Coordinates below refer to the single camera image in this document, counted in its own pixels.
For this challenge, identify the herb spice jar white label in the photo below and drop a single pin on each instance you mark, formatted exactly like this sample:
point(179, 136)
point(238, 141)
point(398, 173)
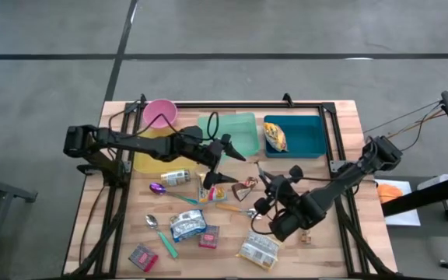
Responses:
point(175, 177)

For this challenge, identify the white plastic container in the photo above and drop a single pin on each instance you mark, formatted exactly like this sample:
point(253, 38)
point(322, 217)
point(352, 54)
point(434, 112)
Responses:
point(434, 182)

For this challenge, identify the grey side table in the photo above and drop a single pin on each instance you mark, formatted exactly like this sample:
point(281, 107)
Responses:
point(434, 218)

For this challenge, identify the red grey packet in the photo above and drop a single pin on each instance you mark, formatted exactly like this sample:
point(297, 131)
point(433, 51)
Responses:
point(142, 257)

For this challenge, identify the smoked paprika tin red lid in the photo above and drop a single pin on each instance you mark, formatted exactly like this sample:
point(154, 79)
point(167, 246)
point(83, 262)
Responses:
point(209, 236)

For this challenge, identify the yellow plastic bin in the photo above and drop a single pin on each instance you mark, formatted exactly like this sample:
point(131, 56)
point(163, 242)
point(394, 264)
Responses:
point(146, 165)

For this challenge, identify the small glass spice jar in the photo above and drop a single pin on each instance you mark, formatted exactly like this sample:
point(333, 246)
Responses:
point(306, 237)

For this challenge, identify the pink plastic bowl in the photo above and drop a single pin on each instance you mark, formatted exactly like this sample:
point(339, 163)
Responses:
point(159, 109)

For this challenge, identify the grey metal cart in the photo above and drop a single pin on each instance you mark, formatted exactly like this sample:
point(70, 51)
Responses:
point(6, 187)

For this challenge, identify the black aluminium table frame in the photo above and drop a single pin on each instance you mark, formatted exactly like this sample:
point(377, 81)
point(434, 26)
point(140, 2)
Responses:
point(228, 105)

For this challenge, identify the orange red snack bag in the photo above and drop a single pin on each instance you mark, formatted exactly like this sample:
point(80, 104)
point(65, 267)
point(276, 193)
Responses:
point(214, 193)

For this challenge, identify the white yellow snack bag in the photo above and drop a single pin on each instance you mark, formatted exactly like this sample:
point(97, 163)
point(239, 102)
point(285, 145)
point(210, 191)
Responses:
point(259, 250)

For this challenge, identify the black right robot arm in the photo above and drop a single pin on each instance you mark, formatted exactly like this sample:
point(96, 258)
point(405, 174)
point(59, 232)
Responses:
point(325, 194)

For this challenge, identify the brown chocolate wrapper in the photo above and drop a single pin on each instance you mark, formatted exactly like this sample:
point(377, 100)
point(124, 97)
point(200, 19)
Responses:
point(241, 191)

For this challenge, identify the teal blue plastic bin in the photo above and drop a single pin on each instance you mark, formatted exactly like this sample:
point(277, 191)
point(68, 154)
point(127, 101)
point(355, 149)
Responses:
point(305, 136)

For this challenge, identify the orange object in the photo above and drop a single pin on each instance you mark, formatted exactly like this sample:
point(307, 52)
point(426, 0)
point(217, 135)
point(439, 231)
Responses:
point(389, 193)

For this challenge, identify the light green plastic bin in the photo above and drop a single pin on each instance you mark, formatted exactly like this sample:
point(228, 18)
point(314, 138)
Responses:
point(243, 132)

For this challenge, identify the blue white snack bag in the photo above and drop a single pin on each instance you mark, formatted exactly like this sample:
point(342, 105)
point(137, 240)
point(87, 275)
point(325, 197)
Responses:
point(187, 225)

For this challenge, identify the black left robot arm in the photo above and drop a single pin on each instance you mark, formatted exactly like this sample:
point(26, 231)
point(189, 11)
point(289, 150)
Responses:
point(138, 143)

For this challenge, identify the white paper sheet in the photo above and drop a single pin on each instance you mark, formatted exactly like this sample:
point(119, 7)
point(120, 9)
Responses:
point(407, 219)

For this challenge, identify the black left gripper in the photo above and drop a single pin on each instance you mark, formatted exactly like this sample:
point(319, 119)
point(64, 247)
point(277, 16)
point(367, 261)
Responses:
point(213, 155)

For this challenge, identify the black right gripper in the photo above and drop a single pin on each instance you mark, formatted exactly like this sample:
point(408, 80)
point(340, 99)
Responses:
point(284, 194)

